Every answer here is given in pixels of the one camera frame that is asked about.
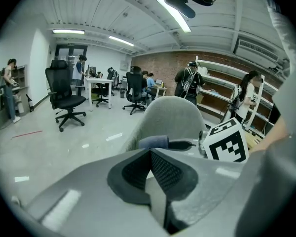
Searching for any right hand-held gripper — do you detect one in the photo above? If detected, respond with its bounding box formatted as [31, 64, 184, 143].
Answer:
[167, 117, 250, 163]

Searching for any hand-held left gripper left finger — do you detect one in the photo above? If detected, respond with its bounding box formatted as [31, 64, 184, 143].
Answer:
[26, 148, 169, 237]

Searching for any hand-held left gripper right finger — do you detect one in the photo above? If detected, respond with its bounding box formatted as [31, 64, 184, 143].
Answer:
[150, 148, 259, 236]

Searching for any dark blue wiping cloth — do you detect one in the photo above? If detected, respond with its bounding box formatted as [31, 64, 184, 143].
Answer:
[138, 135, 170, 150]

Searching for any grey green armchair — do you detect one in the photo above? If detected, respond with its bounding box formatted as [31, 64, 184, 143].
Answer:
[118, 95, 208, 155]

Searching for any person's right forearm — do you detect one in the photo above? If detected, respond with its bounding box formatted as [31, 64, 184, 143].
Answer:
[249, 116, 291, 154]

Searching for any black office chair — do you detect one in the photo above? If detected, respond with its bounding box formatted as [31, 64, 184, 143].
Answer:
[91, 66, 119, 108]
[44, 59, 87, 133]
[122, 66, 149, 116]

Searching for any wooden desk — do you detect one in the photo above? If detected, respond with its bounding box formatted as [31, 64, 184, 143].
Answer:
[150, 82, 168, 101]

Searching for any person's cream shirt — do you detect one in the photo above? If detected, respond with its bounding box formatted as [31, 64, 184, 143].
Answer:
[235, 0, 296, 237]

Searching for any white shelving unit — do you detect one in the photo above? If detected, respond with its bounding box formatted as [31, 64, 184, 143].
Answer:
[194, 55, 280, 138]

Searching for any white office desk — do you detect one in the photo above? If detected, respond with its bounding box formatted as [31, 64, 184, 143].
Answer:
[84, 77, 114, 112]

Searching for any dark glass bottle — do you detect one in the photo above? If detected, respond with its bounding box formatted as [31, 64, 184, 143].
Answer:
[25, 93, 36, 113]

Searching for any long ceiling light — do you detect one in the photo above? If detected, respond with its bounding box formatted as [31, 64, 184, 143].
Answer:
[156, 0, 192, 33]
[52, 28, 86, 35]
[108, 35, 135, 47]

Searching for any white air conditioner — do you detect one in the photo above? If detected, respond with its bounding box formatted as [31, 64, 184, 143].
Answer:
[232, 38, 281, 68]

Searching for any black double door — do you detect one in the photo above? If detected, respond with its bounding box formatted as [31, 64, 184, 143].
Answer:
[55, 43, 88, 86]

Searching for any black head-worn camera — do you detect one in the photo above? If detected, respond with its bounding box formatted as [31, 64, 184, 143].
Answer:
[162, 0, 219, 20]

